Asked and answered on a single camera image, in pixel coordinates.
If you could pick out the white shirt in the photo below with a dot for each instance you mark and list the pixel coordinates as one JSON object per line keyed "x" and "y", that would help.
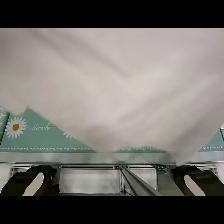
{"x": 116, "y": 83}

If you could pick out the silver frame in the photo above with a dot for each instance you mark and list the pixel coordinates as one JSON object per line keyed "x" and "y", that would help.
{"x": 140, "y": 187}

